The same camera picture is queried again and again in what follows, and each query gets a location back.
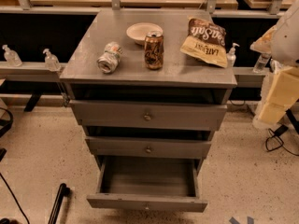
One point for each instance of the brown sea salt chip bag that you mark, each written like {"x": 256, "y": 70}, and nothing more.
{"x": 205, "y": 41}

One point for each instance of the clear pump bottle far left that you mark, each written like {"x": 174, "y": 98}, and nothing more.
{"x": 11, "y": 56}

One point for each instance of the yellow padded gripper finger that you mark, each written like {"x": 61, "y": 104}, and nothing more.
{"x": 284, "y": 90}
{"x": 270, "y": 113}

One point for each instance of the grey metal shelf rail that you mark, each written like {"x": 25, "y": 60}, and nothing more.
{"x": 29, "y": 71}

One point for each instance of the black power adapter with cable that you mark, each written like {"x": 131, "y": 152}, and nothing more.
{"x": 274, "y": 141}

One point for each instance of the grey bottom drawer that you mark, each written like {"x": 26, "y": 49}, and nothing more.
{"x": 158, "y": 184}

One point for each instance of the clear plastic water bottle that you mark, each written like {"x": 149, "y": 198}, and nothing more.
{"x": 261, "y": 62}

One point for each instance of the black pole on floor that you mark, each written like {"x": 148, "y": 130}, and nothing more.
{"x": 63, "y": 191}

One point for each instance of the crushed silver green can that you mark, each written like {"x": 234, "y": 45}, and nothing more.
{"x": 110, "y": 59}

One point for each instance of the clear pump bottle right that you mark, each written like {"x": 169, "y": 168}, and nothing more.
{"x": 231, "y": 55}

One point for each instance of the brown upright soda can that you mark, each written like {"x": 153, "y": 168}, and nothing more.
{"x": 154, "y": 50}

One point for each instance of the grey drawer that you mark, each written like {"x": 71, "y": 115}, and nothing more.
{"x": 144, "y": 147}
{"x": 149, "y": 115}
{"x": 158, "y": 184}

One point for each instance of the white ceramic bowl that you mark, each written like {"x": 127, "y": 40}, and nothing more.
{"x": 138, "y": 31}

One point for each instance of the clear pump bottle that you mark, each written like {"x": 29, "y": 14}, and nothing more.
{"x": 11, "y": 56}
{"x": 51, "y": 61}
{"x": 231, "y": 55}

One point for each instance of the grey top drawer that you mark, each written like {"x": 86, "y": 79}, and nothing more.
{"x": 149, "y": 115}

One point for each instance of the grey wooden drawer cabinet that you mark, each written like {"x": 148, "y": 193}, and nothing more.
{"x": 138, "y": 98}

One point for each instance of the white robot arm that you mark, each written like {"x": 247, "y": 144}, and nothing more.
{"x": 282, "y": 42}

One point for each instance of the grey middle drawer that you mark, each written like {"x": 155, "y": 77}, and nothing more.
{"x": 144, "y": 147}

